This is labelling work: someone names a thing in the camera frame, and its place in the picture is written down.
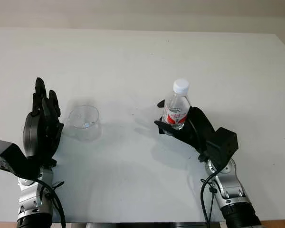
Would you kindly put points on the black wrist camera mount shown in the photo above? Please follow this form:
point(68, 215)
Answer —
point(224, 142)
point(7, 154)

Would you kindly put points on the clear glass cup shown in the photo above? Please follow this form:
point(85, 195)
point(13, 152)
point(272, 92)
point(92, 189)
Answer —
point(85, 133)

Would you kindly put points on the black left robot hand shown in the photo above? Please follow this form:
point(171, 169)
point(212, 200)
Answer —
point(41, 135)

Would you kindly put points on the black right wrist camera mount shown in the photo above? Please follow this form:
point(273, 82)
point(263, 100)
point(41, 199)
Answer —
point(224, 142)

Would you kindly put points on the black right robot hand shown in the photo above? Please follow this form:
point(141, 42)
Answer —
point(197, 128)

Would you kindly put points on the clear plastic water bottle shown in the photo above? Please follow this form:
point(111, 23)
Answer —
point(177, 104)

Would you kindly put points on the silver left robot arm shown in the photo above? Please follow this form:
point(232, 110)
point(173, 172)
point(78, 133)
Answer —
point(28, 197)

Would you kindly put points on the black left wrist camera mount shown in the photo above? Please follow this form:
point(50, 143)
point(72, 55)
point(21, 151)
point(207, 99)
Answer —
point(7, 154)

